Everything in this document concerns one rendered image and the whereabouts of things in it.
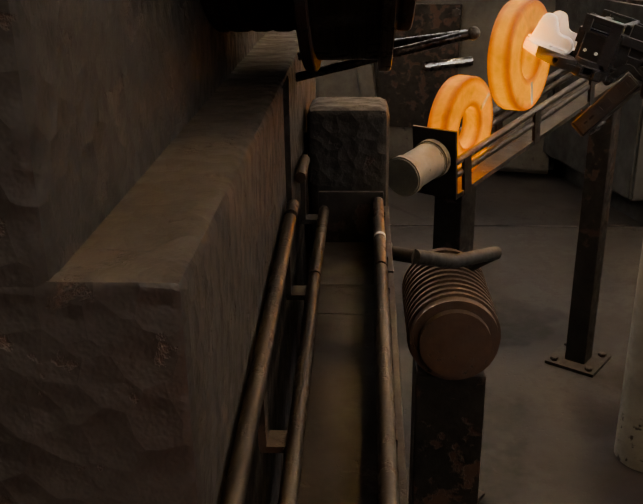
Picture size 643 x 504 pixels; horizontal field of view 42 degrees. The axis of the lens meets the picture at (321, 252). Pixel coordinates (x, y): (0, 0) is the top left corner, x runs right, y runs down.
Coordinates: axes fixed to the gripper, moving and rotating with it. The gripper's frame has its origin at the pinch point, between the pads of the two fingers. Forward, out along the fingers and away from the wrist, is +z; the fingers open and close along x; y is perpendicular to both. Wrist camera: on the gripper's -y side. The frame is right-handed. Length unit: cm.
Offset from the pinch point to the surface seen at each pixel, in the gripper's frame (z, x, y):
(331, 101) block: 9.2, 32.1, -7.1
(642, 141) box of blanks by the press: 11, -162, -56
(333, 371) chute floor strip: -17, 65, -15
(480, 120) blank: 4.1, -4.1, -14.7
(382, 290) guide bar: -17, 60, -10
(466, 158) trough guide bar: 1.0, 4.3, -18.0
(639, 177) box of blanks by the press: 7, -162, -68
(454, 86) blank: 6.8, 3.1, -8.9
